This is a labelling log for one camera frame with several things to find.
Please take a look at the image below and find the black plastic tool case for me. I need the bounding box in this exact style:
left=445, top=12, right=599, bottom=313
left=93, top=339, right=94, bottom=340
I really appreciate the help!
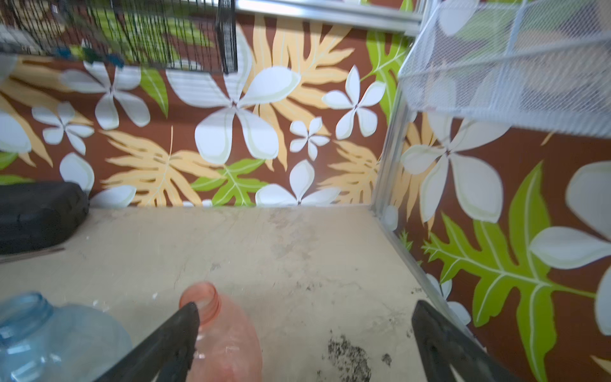
left=1, top=181, right=89, bottom=256

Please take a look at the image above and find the black wire wall basket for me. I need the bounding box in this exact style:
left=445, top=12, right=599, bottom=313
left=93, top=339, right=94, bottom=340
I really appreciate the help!
left=1, top=0, right=238, bottom=74

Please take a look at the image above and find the clear red spray bottle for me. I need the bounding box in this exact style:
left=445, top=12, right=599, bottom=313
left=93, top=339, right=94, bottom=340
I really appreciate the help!
left=179, top=282, right=263, bottom=381

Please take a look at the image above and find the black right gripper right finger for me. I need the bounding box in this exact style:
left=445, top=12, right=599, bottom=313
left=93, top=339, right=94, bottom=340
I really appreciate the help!
left=411, top=300, right=520, bottom=381

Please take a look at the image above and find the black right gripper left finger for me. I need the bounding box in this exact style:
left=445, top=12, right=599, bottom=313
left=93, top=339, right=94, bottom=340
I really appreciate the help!
left=96, top=302, right=200, bottom=382

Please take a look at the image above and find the clear blue spray bottle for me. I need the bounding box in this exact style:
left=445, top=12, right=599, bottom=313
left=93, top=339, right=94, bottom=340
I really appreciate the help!
left=1, top=292, right=132, bottom=381

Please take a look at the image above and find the white mesh wall basket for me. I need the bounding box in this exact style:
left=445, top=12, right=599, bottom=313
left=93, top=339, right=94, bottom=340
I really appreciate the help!
left=399, top=1, right=610, bottom=138

